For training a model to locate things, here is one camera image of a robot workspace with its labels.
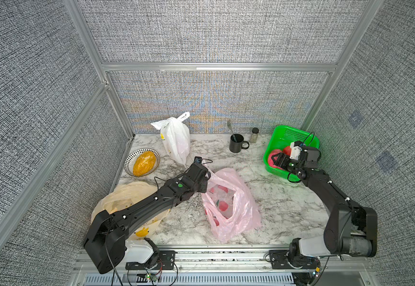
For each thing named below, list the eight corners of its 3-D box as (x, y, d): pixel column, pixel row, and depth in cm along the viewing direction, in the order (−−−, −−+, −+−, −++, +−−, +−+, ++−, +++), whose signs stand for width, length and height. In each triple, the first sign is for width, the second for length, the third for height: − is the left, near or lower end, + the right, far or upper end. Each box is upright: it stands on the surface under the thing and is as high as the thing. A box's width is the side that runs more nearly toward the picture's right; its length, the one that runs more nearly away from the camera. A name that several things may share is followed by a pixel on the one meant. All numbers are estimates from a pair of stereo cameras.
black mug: (229, 152, 112) (231, 143, 105) (228, 143, 117) (230, 133, 110) (247, 152, 112) (250, 143, 105) (245, 143, 117) (248, 133, 110)
